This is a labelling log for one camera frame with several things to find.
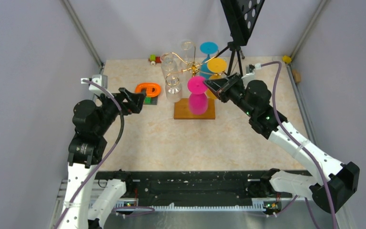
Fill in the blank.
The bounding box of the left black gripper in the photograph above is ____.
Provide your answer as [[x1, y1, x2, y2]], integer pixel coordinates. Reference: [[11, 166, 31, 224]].
[[95, 86, 146, 134]]

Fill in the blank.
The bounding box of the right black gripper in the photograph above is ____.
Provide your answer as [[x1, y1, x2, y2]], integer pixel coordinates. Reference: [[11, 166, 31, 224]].
[[203, 73, 255, 117]]

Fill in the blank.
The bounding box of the yellow wine glass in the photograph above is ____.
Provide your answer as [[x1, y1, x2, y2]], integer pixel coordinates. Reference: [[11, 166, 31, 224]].
[[205, 57, 228, 100]]

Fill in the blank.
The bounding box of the pink wine glass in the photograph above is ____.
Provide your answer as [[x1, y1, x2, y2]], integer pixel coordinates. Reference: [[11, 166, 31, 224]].
[[187, 75, 208, 115]]

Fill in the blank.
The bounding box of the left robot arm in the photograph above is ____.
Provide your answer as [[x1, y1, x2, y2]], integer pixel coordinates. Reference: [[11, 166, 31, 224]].
[[54, 88, 146, 229]]

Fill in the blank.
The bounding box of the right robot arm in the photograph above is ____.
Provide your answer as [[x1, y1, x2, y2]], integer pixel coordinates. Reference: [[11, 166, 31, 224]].
[[204, 73, 360, 213]]

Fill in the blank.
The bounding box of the clear wine glass front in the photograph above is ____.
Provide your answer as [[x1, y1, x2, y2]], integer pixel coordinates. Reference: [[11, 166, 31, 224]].
[[165, 74, 183, 103]]

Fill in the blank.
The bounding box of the clear wine glass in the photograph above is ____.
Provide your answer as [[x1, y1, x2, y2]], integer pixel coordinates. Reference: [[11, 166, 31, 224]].
[[165, 74, 183, 103], [180, 39, 194, 70], [161, 53, 178, 79]]

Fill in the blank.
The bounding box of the blue wine glass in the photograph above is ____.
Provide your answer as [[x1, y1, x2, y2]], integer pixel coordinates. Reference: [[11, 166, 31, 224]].
[[199, 42, 218, 80]]

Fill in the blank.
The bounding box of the gold wine glass rack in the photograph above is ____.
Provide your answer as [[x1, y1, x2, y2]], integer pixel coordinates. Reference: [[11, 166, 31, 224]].
[[160, 42, 227, 120]]

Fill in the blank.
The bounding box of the clear wine glass left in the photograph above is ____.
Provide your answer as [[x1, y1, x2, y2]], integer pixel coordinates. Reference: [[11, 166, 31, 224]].
[[161, 53, 178, 79]]

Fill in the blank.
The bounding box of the clear wine glass back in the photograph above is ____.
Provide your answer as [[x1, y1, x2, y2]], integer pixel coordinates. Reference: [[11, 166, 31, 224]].
[[180, 39, 194, 70]]

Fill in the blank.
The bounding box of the dark plate with blocks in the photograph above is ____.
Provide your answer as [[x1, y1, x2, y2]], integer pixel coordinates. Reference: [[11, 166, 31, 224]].
[[143, 96, 158, 105]]

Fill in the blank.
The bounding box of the orange tape dispenser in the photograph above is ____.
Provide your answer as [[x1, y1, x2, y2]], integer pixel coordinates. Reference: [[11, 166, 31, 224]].
[[135, 83, 161, 98]]

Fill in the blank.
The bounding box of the small toy car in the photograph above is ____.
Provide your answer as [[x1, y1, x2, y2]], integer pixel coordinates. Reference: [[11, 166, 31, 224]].
[[148, 54, 162, 66]]

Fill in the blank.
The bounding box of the yellow corner clamp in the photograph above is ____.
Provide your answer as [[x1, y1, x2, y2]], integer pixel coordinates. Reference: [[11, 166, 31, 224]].
[[282, 55, 292, 64]]

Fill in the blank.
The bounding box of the black music stand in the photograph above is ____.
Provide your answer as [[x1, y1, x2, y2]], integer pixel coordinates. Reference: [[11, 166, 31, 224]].
[[216, 0, 265, 75]]

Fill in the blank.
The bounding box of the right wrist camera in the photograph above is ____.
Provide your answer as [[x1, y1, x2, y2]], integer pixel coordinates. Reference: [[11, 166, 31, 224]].
[[242, 63, 262, 79]]

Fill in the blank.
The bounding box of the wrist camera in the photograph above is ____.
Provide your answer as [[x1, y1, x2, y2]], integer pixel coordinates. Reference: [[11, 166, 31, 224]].
[[242, 63, 262, 79], [81, 74, 108, 95]]

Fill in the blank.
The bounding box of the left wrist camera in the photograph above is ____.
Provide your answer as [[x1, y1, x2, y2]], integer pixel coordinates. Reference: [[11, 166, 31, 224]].
[[81, 74, 108, 95]]

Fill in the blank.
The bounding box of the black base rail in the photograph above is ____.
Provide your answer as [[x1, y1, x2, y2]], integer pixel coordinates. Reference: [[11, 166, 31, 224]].
[[94, 170, 313, 209]]

